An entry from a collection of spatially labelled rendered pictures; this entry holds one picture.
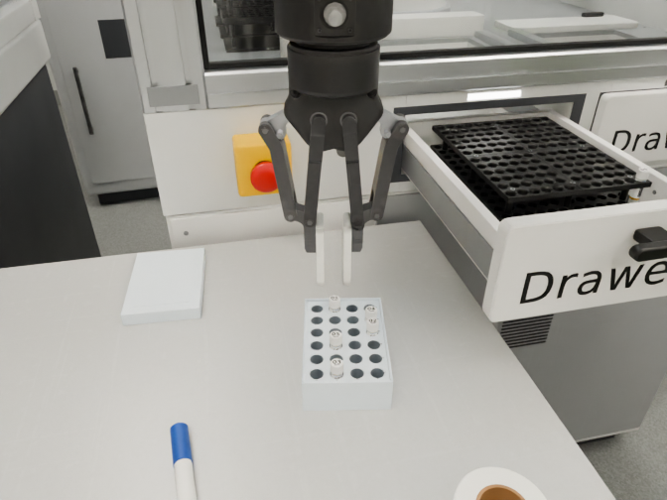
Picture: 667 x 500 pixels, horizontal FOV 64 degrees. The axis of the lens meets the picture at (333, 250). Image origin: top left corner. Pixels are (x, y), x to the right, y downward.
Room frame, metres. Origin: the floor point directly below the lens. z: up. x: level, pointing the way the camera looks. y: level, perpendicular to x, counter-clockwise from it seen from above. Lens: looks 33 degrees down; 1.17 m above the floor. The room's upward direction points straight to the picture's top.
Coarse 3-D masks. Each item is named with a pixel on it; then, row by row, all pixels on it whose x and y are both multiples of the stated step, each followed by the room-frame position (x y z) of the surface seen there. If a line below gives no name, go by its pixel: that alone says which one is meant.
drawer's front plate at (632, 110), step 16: (608, 96) 0.77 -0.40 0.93; (624, 96) 0.77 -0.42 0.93; (640, 96) 0.77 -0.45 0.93; (656, 96) 0.78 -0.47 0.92; (608, 112) 0.76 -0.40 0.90; (624, 112) 0.77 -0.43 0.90; (640, 112) 0.78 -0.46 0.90; (656, 112) 0.78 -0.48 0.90; (592, 128) 0.78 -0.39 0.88; (608, 128) 0.77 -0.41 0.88; (624, 128) 0.77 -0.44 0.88; (640, 128) 0.78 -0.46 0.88; (656, 128) 0.78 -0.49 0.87; (624, 144) 0.77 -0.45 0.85; (640, 144) 0.78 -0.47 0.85; (640, 160) 0.78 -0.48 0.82; (656, 160) 0.79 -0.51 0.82
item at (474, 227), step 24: (408, 120) 0.76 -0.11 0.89; (432, 120) 0.76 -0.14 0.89; (456, 120) 0.77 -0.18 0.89; (480, 120) 0.78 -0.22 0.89; (408, 144) 0.70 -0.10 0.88; (432, 144) 0.76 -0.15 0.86; (600, 144) 0.67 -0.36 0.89; (408, 168) 0.69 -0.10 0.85; (432, 168) 0.62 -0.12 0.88; (648, 168) 0.60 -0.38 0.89; (432, 192) 0.60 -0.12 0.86; (456, 192) 0.54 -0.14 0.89; (648, 192) 0.58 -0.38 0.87; (456, 216) 0.53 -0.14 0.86; (480, 216) 0.48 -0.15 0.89; (480, 240) 0.47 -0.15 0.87; (480, 264) 0.46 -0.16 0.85
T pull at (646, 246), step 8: (640, 232) 0.42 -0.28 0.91; (648, 232) 0.42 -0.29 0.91; (656, 232) 0.42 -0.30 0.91; (664, 232) 0.42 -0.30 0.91; (640, 240) 0.42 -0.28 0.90; (648, 240) 0.41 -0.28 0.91; (656, 240) 0.41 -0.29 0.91; (664, 240) 0.40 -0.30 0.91; (632, 248) 0.40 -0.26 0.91; (640, 248) 0.39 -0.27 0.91; (648, 248) 0.39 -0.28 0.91; (656, 248) 0.39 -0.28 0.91; (664, 248) 0.39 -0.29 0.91; (632, 256) 0.39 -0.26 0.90; (640, 256) 0.39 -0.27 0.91; (648, 256) 0.39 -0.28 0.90; (656, 256) 0.39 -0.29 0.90; (664, 256) 0.39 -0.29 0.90
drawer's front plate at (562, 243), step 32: (512, 224) 0.41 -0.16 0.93; (544, 224) 0.41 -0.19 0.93; (576, 224) 0.41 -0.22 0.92; (608, 224) 0.42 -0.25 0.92; (640, 224) 0.43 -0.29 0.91; (512, 256) 0.40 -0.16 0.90; (544, 256) 0.41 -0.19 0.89; (576, 256) 0.42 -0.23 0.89; (608, 256) 0.42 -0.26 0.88; (512, 288) 0.40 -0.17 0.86; (544, 288) 0.41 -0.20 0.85; (576, 288) 0.42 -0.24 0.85; (608, 288) 0.43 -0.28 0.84; (640, 288) 0.43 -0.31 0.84
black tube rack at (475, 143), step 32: (448, 128) 0.71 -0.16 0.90; (480, 128) 0.72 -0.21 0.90; (512, 128) 0.71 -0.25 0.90; (544, 128) 0.71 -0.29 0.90; (448, 160) 0.67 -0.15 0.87; (480, 160) 0.61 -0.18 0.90; (512, 160) 0.61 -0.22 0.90; (544, 160) 0.61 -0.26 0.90; (576, 160) 0.61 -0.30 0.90; (608, 160) 0.61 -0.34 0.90; (480, 192) 0.58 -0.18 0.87; (608, 192) 0.58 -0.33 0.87
